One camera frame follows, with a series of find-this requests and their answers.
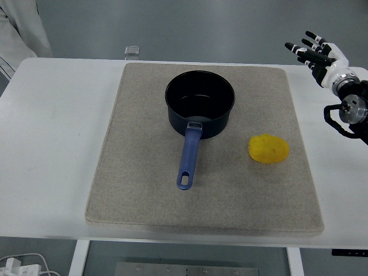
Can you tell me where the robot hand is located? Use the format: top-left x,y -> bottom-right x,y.
284,30 -> 350,89

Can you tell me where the yellow potato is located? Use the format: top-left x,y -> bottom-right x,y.
247,133 -> 290,164

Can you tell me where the black table control panel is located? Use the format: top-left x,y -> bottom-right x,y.
331,248 -> 368,256

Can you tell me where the white table leg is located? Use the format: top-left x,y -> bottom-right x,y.
68,240 -> 91,276
286,246 -> 305,276

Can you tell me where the small clear plastic block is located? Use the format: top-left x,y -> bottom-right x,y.
124,45 -> 141,60

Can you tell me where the beige fabric mat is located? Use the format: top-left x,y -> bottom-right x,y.
85,62 -> 325,238

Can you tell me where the grey metal plate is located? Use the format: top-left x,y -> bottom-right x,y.
114,261 -> 259,276

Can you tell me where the person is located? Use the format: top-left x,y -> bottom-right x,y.
0,0 -> 53,80

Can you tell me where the white power strip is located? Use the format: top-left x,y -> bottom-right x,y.
0,257 -> 43,276

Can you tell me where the blue pot with handle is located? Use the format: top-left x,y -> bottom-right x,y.
164,70 -> 236,191

